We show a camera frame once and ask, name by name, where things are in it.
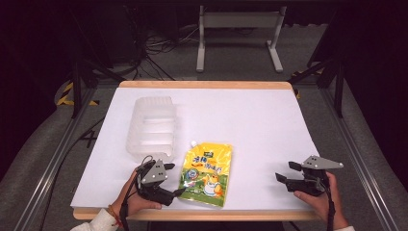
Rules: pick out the yellow spouted pouch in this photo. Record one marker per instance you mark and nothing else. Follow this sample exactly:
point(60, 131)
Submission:
point(207, 174)

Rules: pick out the white paper sheet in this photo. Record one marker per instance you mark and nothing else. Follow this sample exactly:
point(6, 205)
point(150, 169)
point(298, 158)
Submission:
point(256, 128)

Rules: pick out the person's left hand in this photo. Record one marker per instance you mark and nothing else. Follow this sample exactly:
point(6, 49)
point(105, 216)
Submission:
point(134, 202)

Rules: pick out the person's right hand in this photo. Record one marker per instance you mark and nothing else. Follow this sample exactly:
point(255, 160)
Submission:
point(327, 205)

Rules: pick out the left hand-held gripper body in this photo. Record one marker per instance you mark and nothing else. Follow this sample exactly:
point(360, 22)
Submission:
point(156, 173)

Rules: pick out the white metal stand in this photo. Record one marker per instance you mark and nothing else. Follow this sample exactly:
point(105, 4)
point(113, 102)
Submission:
point(240, 20)

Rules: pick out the black metal stand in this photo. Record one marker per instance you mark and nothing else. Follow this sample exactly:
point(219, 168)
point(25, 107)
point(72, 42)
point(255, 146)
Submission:
point(76, 89)
point(338, 93)

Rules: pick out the yellow black hazard tape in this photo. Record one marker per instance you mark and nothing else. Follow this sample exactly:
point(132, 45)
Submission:
point(304, 72)
point(65, 93)

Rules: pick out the clear plastic container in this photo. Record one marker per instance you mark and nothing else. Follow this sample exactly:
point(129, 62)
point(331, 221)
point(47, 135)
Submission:
point(150, 128)

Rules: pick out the wooden table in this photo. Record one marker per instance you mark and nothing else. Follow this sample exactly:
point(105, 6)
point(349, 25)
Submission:
point(205, 84)

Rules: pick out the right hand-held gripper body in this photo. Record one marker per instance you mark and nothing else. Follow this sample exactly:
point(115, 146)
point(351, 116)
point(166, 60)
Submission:
point(317, 163)

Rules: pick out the aluminium floor rail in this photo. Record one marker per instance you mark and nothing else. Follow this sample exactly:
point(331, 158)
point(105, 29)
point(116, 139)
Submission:
point(359, 154)
point(51, 160)

